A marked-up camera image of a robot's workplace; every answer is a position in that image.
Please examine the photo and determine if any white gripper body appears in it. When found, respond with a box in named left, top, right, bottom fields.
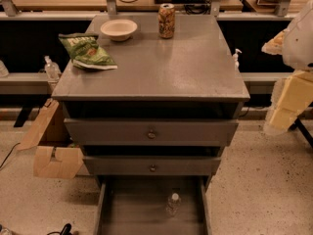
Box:
left=282, top=0, right=313, bottom=71

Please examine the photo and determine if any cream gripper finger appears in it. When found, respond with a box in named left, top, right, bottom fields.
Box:
left=261, top=30, right=286, bottom=55
left=263, top=70, right=313, bottom=135

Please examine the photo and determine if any clear plastic water bottle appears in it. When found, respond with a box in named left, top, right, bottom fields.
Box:
left=165, top=193, right=181, bottom=216

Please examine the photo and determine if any white pump dispenser bottle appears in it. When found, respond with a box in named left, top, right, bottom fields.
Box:
left=232, top=48, right=242, bottom=69

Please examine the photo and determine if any grey drawer cabinet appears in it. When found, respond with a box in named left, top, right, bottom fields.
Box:
left=51, top=13, right=251, bottom=235

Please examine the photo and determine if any grey open bottom drawer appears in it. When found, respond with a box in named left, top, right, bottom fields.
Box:
left=93, top=176, right=212, bottom=235

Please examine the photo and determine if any grey middle drawer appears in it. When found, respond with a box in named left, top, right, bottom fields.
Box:
left=84, top=156, right=221, bottom=176

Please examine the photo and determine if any grey top drawer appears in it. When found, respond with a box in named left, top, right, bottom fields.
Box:
left=65, top=118, right=238, bottom=147

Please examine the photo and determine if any clear bottle on shelf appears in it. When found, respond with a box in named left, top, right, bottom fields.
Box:
left=44, top=56, right=62, bottom=81

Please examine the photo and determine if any black stand leg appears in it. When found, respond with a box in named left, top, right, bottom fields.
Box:
left=290, top=118, right=313, bottom=148

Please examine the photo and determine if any patterned drink can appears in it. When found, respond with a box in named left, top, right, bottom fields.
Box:
left=158, top=3, right=175, bottom=39

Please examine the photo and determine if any white paper bowl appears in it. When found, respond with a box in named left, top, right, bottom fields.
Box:
left=101, top=20, right=138, bottom=42

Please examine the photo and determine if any green chip bag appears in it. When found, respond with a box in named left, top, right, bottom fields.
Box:
left=59, top=33, right=117, bottom=71

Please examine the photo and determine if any brown cardboard box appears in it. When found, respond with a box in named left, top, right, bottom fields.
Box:
left=18, top=99, right=83, bottom=179

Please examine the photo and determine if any black object at floor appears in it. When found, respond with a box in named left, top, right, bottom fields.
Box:
left=47, top=223, right=78, bottom=235

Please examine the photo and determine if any wooden workbench with metal frame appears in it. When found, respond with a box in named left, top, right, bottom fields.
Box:
left=0, top=0, right=313, bottom=96

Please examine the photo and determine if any black floor cable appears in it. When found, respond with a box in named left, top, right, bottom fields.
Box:
left=0, top=142, right=22, bottom=172

